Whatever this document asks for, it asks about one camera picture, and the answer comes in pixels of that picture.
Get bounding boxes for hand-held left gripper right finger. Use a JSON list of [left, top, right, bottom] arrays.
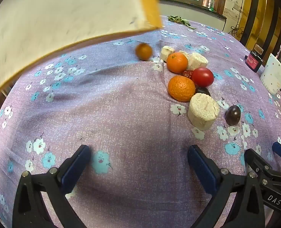
[[187, 144, 266, 228]]

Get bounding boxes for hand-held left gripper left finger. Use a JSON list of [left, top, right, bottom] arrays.
[[12, 144, 91, 228]]

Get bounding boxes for dark plum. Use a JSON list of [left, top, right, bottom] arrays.
[[195, 86, 211, 97], [224, 105, 242, 126]]

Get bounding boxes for thick peeled sugarcane piece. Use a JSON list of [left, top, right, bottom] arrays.
[[187, 93, 220, 131]]

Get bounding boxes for large orange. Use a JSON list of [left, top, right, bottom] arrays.
[[167, 75, 196, 102], [167, 52, 189, 74]]

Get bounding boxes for red tomato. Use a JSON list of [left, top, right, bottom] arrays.
[[191, 67, 214, 87]]

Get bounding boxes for small orange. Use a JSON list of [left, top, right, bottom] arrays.
[[135, 43, 153, 61]]

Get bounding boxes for yellow cardboard box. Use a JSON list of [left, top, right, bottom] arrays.
[[0, 0, 163, 100]]

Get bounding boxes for purple floral tablecloth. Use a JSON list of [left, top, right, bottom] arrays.
[[0, 14, 281, 228]]

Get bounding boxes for white dotted cup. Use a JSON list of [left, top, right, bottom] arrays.
[[260, 53, 281, 95]]

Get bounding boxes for red black jar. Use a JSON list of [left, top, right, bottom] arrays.
[[244, 49, 264, 73]]

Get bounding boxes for yellow black striped panel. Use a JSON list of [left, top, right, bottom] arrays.
[[238, 0, 281, 53]]

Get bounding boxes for green leaves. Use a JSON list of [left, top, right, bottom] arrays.
[[167, 15, 196, 30]]

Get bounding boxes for black cable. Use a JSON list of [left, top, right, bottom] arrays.
[[229, 0, 245, 38]]

